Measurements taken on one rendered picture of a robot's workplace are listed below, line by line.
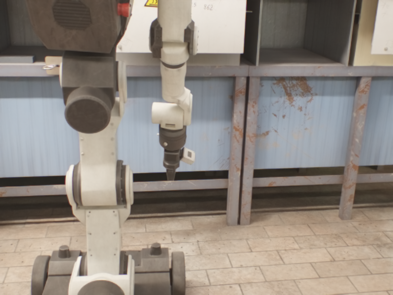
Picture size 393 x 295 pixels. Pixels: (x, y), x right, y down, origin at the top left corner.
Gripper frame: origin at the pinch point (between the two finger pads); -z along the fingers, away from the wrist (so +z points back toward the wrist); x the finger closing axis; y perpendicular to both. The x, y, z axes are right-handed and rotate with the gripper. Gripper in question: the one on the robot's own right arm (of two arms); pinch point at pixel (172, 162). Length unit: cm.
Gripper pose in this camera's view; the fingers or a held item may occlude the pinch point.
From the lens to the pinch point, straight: 169.3
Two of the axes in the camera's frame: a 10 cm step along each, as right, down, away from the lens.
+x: 0.4, -7.4, 6.7
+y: -10.0, -0.7, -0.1
